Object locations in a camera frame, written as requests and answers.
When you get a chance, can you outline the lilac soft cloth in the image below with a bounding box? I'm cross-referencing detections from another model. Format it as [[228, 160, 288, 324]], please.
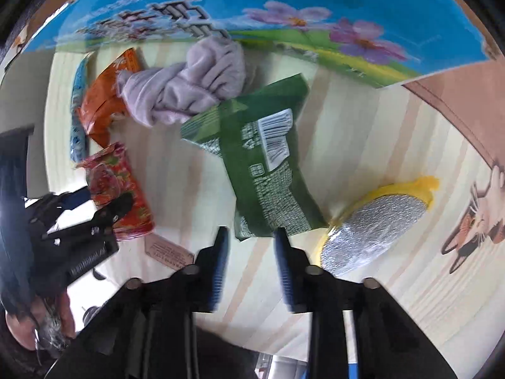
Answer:
[[116, 37, 247, 128]]

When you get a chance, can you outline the red wet wipes packet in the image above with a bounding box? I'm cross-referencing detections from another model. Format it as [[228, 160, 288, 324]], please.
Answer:
[[76, 142, 155, 241]]

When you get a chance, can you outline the blue slim packet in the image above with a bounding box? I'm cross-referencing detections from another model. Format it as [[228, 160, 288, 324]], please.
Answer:
[[69, 51, 94, 163]]

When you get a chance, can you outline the yellow silver scouring sponge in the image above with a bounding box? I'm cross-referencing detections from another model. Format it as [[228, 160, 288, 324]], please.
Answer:
[[311, 176, 440, 277]]

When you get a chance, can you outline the orange snack packet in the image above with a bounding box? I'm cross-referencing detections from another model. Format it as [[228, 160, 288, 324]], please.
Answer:
[[80, 48, 142, 148]]

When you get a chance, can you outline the operator hand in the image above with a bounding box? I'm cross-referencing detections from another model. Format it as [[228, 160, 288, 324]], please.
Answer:
[[5, 291, 78, 352]]

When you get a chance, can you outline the small brown label card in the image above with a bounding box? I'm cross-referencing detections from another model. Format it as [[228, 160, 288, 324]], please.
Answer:
[[145, 234, 194, 270]]

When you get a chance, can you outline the green snack packet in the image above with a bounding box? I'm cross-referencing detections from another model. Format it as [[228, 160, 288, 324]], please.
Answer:
[[181, 74, 327, 240]]

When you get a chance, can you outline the cardboard box with printed sides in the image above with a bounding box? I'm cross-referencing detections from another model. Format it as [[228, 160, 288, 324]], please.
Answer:
[[27, 0, 491, 87]]

